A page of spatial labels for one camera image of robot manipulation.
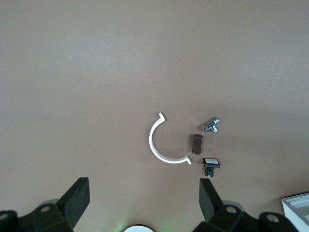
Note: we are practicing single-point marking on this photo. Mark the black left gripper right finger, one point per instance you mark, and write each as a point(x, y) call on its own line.
point(212, 207)

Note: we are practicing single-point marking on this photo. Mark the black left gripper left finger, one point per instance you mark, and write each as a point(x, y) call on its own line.
point(72, 205)

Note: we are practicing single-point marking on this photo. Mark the white drawer with grey rim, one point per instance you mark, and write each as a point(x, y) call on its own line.
point(297, 212)

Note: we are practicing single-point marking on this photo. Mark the dark brown cylinder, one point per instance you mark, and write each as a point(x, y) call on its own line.
point(196, 144)

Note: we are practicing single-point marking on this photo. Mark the chrome metal tee fitting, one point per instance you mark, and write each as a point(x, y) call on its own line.
point(210, 124)

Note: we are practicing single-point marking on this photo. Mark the white C-shaped plastic clamp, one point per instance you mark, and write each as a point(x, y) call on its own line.
point(151, 142)

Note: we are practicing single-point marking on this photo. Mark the black switch with white cap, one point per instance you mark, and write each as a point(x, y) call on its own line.
point(212, 162)

